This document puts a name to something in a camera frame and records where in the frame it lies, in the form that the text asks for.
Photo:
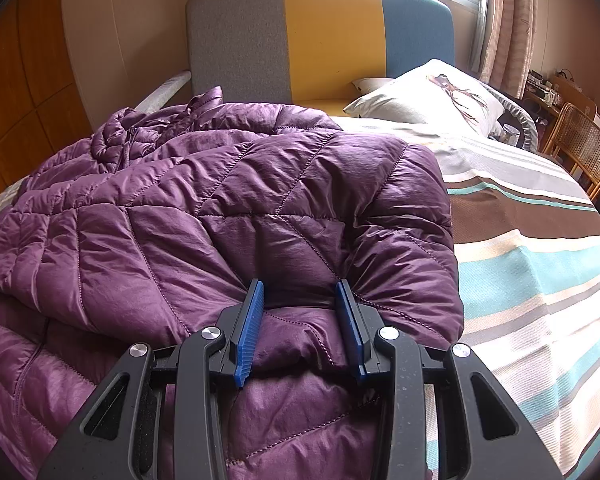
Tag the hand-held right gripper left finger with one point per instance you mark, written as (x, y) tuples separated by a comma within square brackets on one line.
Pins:
[(247, 336)]

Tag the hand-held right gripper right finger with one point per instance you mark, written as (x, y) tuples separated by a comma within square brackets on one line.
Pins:
[(352, 330)]

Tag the purple quilted down jacket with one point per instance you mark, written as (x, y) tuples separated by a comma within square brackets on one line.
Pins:
[(205, 210)]

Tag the striped bed sheet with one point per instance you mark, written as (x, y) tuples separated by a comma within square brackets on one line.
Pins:
[(530, 270)]

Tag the white deer print pillow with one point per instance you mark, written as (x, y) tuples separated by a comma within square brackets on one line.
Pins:
[(420, 95)]

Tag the light grey pillow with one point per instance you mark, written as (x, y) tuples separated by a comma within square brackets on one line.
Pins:
[(162, 92)]

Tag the grey ruffled cushion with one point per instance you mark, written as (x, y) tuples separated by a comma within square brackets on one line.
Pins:
[(522, 115)]

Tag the rattan chair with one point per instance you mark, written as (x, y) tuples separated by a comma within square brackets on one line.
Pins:
[(582, 145)]

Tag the grey yellow blue headboard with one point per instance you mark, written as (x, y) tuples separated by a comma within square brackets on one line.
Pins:
[(330, 35)]

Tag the cluttered wooden desk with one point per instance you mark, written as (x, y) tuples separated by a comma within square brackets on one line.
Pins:
[(570, 92)]

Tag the wooden wardrobe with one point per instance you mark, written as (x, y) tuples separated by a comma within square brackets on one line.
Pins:
[(25, 90)]

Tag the pink patterned curtain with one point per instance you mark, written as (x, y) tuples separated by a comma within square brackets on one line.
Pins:
[(510, 25)]

